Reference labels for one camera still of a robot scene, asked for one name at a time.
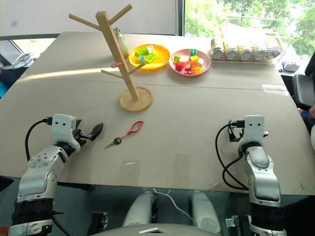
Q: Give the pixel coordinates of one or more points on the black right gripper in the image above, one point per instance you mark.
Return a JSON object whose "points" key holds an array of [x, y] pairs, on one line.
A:
{"points": [[241, 134]]}

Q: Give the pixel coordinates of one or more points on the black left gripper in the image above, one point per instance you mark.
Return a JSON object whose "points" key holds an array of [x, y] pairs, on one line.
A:
{"points": [[80, 138]]}

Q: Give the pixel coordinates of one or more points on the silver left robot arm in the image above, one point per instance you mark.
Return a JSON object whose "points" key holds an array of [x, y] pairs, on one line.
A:
{"points": [[37, 177]]}

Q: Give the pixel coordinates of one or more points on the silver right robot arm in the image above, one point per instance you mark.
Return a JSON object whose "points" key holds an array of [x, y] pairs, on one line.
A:
{"points": [[262, 177]]}

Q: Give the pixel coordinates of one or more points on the clear tape strip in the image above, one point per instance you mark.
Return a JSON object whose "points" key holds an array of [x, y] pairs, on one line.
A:
{"points": [[274, 87], [130, 162]]}

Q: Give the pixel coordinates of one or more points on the wooden tree-shaped hanging rack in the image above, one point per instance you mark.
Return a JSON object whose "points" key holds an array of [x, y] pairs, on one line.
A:
{"points": [[128, 81]]}

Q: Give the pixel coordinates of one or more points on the small red capped cylinder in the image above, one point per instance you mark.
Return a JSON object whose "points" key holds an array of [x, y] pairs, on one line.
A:
{"points": [[115, 65]]}

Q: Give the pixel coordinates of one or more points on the row of cans in tray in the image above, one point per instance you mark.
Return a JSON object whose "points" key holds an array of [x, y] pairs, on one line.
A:
{"points": [[242, 62]]}

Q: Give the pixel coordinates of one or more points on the orange toy brick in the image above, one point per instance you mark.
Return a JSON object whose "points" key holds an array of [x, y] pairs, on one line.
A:
{"points": [[196, 68]]}

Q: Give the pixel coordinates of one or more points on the white rounded robot leg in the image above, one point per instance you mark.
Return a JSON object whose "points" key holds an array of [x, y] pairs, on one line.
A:
{"points": [[205, 211], [140, 209]]}

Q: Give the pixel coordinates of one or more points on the small red toy brick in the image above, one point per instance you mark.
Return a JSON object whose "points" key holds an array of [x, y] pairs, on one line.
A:
{"points": [[188, 71]]}

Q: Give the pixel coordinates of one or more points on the silver drink can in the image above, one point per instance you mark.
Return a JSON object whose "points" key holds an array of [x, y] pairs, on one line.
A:
{"points": [[230, 54], [217, 52], [273, 52], [245, 54], [259, 55]]}

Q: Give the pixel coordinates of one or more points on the black office chair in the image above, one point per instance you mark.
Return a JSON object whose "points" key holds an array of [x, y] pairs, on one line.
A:
{"points": [[304, 91]]}

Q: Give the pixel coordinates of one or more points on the small blue toy brick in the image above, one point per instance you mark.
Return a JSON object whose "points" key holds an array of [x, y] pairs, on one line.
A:
{"points": [[141, 59]]}

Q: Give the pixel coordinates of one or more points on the yellow toy brick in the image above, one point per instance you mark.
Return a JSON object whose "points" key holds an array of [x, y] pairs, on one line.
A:
{"points": [[194, 58]]}

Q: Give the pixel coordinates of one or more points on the purple folded object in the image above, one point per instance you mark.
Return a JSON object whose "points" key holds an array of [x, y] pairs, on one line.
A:
{"points": [[291, 67]]}

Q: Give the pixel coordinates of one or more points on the green and blue toy brick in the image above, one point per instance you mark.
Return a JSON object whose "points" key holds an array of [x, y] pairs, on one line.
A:
{"points": [[193, 52]]}

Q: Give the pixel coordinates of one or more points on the pink round plate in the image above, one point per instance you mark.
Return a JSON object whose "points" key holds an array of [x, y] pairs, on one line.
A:
{"points": [[183, 57]]}

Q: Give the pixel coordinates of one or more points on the large green toy brick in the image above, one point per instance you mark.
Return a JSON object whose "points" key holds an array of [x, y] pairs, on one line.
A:
{"points": [[142, 50]]}

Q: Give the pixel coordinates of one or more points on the green drink bottle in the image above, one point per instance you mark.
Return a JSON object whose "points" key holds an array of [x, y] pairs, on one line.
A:
{"points": [[122, 41]]}

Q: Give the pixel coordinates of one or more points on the yellow round plate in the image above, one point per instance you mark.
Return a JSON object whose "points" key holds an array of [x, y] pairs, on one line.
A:
{"points": [[157, 60]]}

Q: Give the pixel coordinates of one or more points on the white toy brick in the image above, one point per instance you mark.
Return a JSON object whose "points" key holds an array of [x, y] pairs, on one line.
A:
{"points": [[151, 48]]}

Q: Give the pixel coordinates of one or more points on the grey robot torso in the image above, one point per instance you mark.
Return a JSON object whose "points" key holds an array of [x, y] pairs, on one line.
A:
{"points": [[157, 229]]}

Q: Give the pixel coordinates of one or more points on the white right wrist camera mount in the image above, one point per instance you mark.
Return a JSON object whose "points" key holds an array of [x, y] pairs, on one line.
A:
{"points": [[254, 127]]}

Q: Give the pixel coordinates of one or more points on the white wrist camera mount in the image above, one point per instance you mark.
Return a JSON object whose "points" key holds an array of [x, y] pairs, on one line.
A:
{"points": [[62, 127], [254, 127]]}

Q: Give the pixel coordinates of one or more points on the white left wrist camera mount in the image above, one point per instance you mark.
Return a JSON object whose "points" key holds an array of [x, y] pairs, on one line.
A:
{"points": [[62, 127]]}

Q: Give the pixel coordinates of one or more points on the black window frame post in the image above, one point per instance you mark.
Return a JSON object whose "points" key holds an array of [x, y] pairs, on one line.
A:
{"points": [[179, 17]]}

